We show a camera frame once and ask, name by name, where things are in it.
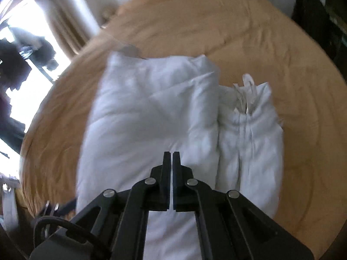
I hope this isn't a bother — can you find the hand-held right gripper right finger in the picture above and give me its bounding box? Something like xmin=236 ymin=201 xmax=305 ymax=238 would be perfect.
xmin=172 ymin=152 xmax=313 ymax=260

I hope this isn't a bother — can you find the window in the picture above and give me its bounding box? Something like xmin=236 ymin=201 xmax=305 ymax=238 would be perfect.
xmin=0 ymin=0 xmax=71 ymax=174

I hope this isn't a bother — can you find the tan bed blanket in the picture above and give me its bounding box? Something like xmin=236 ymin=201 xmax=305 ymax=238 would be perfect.
xmin=19 ymin=0 xmax=342 ymax=260

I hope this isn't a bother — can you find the white puffer jacket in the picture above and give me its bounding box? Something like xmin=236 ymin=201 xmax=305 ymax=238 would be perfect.
xmin=76 ymin=51 xmax=285 ymax=260

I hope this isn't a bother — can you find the dark cloth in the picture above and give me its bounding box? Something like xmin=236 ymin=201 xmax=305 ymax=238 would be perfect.
xmin=0 ymin=91 xmax=27 ymax=156

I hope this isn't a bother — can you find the beige curtain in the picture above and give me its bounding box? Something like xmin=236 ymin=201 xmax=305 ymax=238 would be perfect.
xmin=28 ymin=0 xmax=101 ymax=58

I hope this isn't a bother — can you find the black cable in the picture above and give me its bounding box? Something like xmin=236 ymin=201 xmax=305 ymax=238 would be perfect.
xmin=33 ymin=216 xmax=111 ymax=260

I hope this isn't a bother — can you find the black backpack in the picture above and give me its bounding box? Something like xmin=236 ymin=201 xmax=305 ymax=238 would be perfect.
xmin=291 ymin=0 xmax=340 ymax=60

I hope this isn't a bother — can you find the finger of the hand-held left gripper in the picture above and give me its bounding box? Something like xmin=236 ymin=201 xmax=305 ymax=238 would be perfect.
xmin=41 ymin=198 xmax=79 ymax=218

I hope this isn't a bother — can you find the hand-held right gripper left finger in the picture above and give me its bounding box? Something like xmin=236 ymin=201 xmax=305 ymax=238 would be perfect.
xmin=28 ymin=152 xmax=172 ymax=260

